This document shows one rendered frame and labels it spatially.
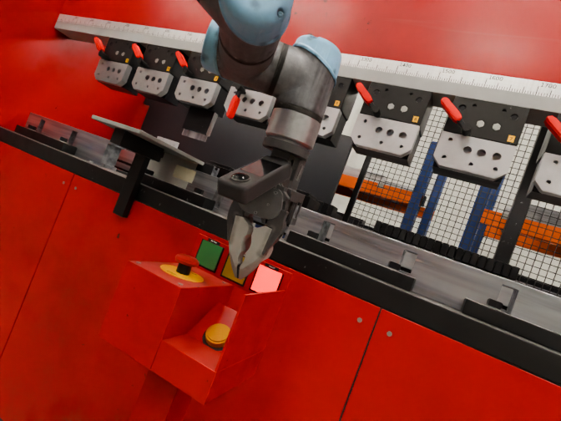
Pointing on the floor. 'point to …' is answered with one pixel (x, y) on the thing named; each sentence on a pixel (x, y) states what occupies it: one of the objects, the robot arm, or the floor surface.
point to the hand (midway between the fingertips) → (238, 271)
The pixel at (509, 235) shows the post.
